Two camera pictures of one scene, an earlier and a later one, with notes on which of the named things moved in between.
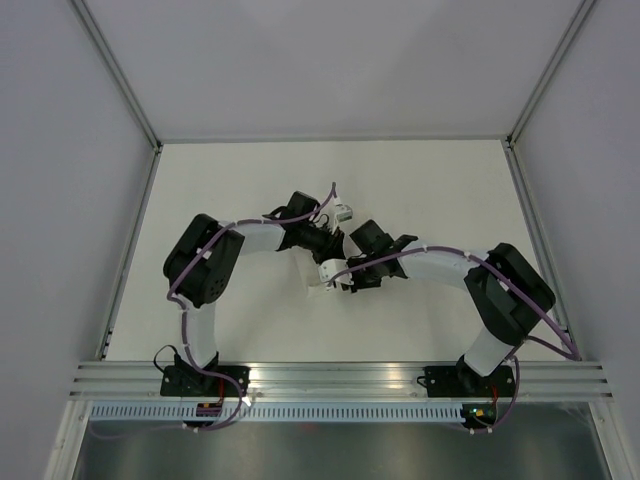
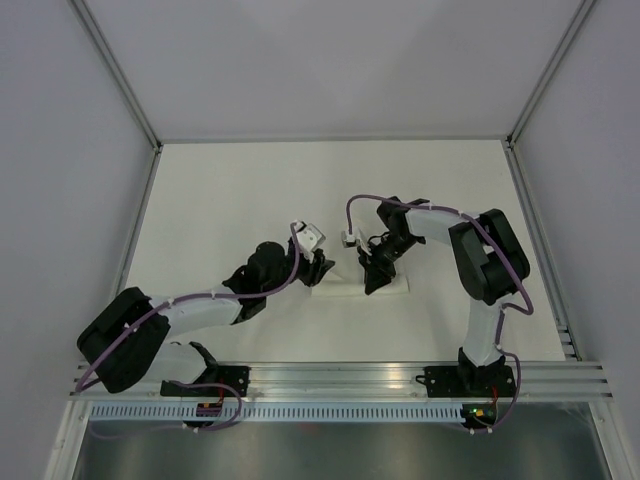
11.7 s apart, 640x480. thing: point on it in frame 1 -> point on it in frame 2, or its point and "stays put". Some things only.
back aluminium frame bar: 330,138 stays put
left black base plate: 188,381 stays put
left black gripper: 332,247 -> 314,272
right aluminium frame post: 579,15 stays put
